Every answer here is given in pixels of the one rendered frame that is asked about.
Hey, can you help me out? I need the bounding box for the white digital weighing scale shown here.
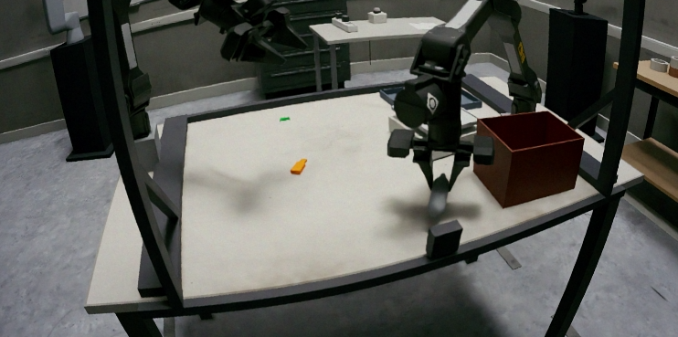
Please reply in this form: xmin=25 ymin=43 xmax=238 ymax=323
xmin=388 ymin=108 xmax=480 ymax=160

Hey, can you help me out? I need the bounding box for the red open box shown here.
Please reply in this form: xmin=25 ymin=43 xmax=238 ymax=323
xmin=473 ymin=111 xmax=585 ymax=208

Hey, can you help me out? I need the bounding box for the small orange stepped block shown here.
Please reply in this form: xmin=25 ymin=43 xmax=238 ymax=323
xmin=291 ymin=158 xmax=307 ymax=174

